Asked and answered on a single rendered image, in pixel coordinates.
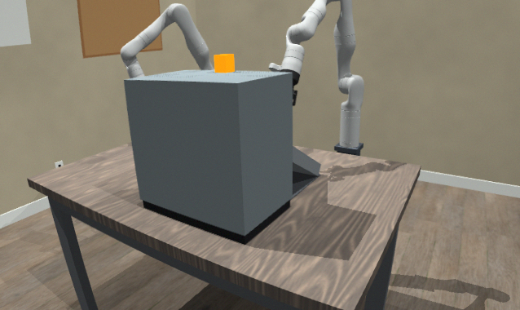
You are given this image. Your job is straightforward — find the grey metal cabinet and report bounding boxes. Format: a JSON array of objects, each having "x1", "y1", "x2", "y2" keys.
[{"x1": 124, "y1": 55, "x2": 321, "y2": 245}]

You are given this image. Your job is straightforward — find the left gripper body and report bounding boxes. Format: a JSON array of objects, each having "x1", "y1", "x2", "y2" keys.
[{"x1": 280, "y1": 69, "x2": 300, "y2": 88}]

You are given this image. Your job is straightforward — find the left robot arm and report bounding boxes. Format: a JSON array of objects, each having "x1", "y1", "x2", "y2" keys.
[{"x1": 269, "y1": 0, "x2": 364, "y2": 148}]

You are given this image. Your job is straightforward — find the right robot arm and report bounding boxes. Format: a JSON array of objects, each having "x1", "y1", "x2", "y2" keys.
[{"x1": 121, "y1": 3, "x2": 215, "y2": 78}]

